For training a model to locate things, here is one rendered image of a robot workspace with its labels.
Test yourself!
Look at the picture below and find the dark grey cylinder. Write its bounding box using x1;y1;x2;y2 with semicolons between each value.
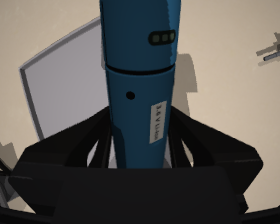
0;176;19;203

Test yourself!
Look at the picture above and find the blue electric screwdriver body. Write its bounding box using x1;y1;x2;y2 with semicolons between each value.
99;0;181;168

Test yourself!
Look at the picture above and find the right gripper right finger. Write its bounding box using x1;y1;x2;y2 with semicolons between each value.
168;106;263;195

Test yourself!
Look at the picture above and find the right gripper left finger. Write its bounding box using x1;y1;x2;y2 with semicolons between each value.
17;106;112;168

